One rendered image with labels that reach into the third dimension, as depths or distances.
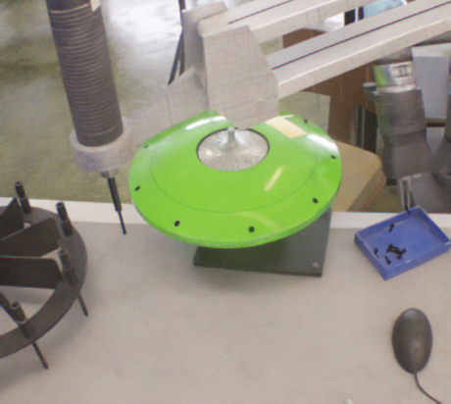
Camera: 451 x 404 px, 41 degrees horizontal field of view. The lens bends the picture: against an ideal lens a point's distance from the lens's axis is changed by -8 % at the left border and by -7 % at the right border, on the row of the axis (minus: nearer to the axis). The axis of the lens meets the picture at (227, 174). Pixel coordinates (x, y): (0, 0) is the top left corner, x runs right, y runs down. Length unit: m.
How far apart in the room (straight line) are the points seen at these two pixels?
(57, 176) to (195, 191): 1.98
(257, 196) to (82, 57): 0.46
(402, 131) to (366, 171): 0.72
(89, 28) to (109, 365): 0.57
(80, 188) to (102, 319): 1.78
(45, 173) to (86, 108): 2.40
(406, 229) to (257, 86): 0.61
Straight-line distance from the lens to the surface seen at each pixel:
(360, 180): 1.61
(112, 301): 0.98
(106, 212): 1.13
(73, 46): 0.44
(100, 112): 0.47
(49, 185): 2.78
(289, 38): 1.72
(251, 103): 0.49
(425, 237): 1.04
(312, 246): 1.00
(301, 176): 0.88
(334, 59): 0.52
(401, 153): 0.94
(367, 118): 2.20
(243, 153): 0.91
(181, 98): 0.50
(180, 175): 0.90
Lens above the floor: 1.64
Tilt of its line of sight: 39 degrees down
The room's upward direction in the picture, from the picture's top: 6 degrees counter-clockwise
